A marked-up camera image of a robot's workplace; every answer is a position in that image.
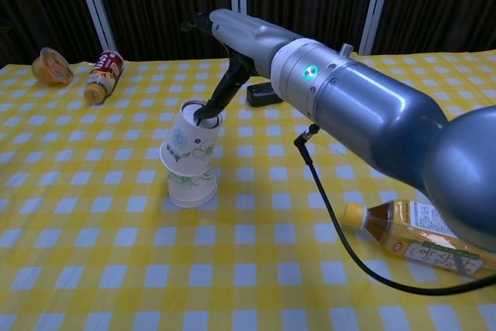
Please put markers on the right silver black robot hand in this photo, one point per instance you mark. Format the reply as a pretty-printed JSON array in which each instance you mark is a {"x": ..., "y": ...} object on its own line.
[{"x": 252, "y": 42}]

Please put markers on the paper cup black line bottom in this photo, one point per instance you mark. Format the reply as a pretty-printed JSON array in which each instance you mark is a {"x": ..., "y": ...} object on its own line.
[{"x": 186, "y": 145}]

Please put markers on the paper cup large green flower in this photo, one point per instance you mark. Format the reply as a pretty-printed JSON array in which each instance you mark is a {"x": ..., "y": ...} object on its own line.
[{"x": 193, "y": 183}]

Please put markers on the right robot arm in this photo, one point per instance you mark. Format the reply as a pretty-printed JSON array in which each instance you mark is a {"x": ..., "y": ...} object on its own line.
[{"x": 368, "y": 114}]

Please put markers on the small black bottle red cap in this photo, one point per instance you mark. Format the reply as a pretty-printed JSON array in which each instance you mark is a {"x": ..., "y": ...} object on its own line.
[{"x": 259, "y": 96}]

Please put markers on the red label bottle yellow cap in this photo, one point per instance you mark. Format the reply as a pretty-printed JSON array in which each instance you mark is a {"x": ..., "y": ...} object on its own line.
[{"x": 105, "y": 73}]

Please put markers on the paper cup blue flower print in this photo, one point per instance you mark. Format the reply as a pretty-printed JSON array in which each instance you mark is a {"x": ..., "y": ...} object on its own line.
[{"x": 190, "y": 204}]

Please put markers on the orange jelly cup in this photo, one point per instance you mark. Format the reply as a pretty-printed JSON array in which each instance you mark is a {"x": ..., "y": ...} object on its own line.
[{"x": 50, "y": 69}]

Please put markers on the yellow white checked tablecloth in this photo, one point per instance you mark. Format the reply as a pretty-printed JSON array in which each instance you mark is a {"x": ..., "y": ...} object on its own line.
[{"x": 232, "y": 269}]

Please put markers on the tea bottle yellow cap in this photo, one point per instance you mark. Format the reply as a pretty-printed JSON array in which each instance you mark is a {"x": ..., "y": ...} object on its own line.
[{"x": 391, "y": 226}]

